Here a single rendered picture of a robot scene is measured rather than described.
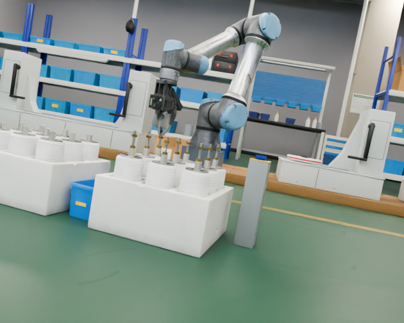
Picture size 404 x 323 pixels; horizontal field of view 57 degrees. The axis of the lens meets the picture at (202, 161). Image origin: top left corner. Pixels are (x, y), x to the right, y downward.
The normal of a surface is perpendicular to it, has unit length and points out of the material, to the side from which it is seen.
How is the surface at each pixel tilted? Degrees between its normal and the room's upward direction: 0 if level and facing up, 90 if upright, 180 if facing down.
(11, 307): 0
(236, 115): 97
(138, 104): 90
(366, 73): 90
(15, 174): 90
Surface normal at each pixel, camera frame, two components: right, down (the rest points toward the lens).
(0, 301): 0.18, -0.98
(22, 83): 0.97, 0.19
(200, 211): -0.26, 0.03
